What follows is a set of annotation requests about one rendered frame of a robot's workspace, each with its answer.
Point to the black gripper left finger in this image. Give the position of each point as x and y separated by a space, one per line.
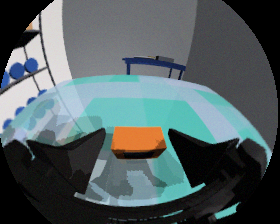
73 160

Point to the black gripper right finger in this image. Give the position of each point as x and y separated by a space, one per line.
198 158

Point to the orange block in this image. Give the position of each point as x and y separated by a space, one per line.
135 142

